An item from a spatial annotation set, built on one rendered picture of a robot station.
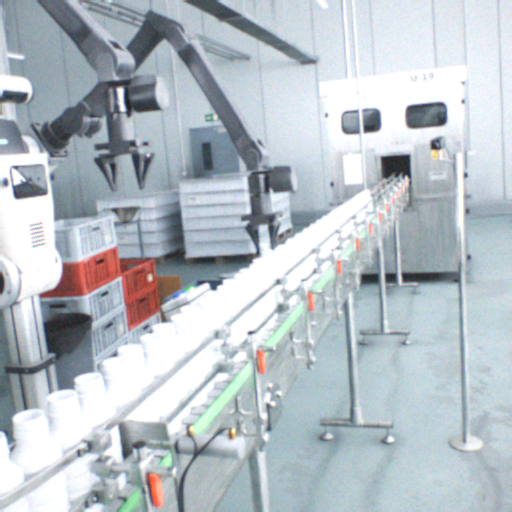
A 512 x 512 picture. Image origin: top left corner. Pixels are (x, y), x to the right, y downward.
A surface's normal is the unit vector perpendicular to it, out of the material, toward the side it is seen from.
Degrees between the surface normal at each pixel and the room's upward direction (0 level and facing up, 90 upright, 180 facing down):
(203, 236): 90
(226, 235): 91
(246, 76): 90
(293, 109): 90
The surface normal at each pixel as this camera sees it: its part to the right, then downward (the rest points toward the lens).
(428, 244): -0.29, 0.18
